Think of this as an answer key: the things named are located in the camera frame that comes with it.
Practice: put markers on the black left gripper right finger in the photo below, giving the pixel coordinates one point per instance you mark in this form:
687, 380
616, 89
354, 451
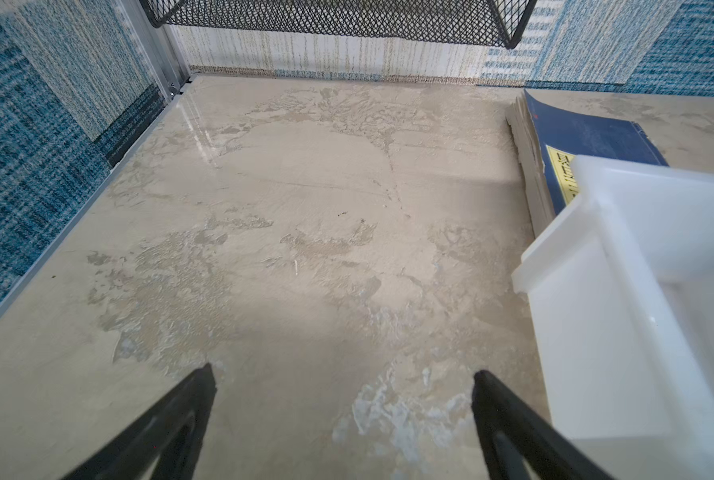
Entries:
516, 441

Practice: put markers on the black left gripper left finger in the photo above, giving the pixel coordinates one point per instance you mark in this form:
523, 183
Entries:
165, 441

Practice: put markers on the white left bin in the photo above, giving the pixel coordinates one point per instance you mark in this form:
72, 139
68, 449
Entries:
621, 291

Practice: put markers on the blue notebook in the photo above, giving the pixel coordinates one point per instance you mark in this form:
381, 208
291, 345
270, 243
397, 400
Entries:
548, 139

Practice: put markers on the black wire mesh shelf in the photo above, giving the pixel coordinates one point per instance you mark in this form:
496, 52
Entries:
487, 23

